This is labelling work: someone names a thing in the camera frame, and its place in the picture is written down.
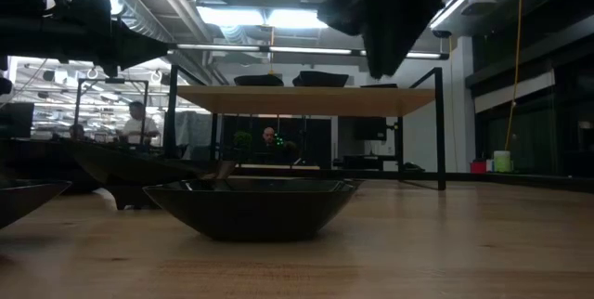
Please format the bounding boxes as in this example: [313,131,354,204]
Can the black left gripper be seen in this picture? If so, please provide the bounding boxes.
[44,15,170,78]

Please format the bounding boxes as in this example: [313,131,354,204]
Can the black glossy leaf-shaped plate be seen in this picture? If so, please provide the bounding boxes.
[233,73,285,88]
[291,70,351,88]
[142,159,361,243]
[0,178,73,231]

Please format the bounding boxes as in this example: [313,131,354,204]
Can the person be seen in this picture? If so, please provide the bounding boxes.
[259,125,298,166]
[115,100,161,146]
[68,123,89,142]

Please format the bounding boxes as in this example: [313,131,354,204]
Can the long tube light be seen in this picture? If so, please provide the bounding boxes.
[169,42,450,61]

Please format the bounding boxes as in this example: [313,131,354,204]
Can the grey cloth partition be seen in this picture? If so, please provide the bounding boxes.
[174,110,213,161]

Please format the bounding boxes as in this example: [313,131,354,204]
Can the low black desk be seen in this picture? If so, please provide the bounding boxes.
[331,152,426,173]

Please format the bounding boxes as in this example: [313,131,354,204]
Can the green background plant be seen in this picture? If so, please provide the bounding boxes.
[231,130,254,150]

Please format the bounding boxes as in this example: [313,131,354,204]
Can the dark computer monitor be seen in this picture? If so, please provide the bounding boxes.
[0,101,36,139]

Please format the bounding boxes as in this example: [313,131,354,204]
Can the black glossy wavy-edged plate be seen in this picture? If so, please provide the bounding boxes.
[0,138,106,197]

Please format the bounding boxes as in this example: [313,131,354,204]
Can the green white wipes canister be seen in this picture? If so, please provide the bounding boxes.
[492,149,512,174]

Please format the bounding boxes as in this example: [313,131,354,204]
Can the black metal rack frame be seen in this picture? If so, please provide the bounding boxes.
[73,77,150,147]

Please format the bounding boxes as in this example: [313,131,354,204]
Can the silver spiral ventilation duct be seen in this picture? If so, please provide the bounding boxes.
[50,0,180,45]

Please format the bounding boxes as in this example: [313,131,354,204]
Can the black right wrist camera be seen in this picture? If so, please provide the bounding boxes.
[316,0,368,36]

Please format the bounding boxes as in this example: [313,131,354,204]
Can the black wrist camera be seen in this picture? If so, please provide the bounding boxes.
[69,0,113,26]
[316,0,368,36]

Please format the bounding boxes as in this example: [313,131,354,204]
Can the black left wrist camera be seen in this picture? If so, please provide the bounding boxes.
[69,0,113,26]

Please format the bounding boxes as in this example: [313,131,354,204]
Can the black wall-mounted screen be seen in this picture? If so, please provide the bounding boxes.
[355,116,389,141]

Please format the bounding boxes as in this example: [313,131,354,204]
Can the wooden shelf black frame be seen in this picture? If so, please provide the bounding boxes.
[162,63,447,192]

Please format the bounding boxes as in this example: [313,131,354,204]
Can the thin yellow hanging cord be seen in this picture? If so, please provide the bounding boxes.
[503,0,525,151]

